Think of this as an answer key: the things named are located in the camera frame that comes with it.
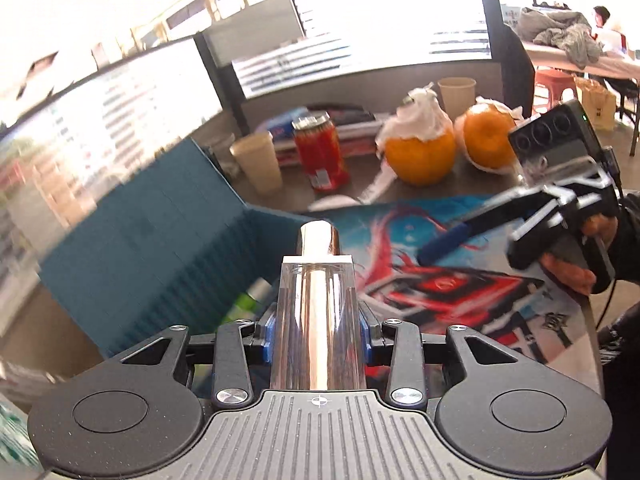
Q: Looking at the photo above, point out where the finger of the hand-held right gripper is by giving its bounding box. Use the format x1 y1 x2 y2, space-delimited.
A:
416 185 551 266

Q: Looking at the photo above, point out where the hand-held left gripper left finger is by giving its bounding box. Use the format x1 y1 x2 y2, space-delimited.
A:
107 319 274 409

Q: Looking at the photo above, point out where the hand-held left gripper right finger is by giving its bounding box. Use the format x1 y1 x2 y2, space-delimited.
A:
359 310 523 407

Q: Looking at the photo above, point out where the blue container box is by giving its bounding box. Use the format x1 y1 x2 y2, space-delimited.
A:
39 137 332 362

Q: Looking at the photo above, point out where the person's right hand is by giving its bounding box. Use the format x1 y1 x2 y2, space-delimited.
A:
540 214 621 297

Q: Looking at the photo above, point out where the green white bottle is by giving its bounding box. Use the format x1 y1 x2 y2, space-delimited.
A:
227 280 274 332

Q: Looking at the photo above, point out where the printed desk mat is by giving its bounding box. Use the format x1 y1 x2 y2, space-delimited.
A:
320 195 602 397

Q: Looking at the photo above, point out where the yellow paper bag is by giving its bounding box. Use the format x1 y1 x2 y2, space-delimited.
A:
574 77 619 132

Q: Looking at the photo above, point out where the red plastic stool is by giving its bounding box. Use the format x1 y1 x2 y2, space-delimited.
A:
532 69 581 112

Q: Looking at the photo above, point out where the orange in foam net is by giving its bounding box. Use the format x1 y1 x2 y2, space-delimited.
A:
453 95 526 177

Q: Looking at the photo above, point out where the black chair back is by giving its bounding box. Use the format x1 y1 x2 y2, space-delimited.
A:
492 22 537 122

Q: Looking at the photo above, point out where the white table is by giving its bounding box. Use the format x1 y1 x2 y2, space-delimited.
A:
520 40 640 157

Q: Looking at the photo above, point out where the white tissue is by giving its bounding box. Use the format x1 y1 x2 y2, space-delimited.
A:
307 192 362 214

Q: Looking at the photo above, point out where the beige paper cup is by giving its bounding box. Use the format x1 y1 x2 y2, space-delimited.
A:
230 132 285 196
437 77 477 122

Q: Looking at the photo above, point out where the orange with white wrap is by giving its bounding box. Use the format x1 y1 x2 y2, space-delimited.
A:
359 83 457 206

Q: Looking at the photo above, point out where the grey clothes pile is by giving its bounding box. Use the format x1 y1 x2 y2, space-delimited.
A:
517 7 604 69

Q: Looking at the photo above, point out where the stack of books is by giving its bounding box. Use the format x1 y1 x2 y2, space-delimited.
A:
265 104 392 162

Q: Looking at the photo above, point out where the red drink can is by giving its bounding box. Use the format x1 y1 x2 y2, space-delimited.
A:
291 112 352 194

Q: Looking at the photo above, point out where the black cable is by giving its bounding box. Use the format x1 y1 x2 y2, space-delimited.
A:
584 238 620 335

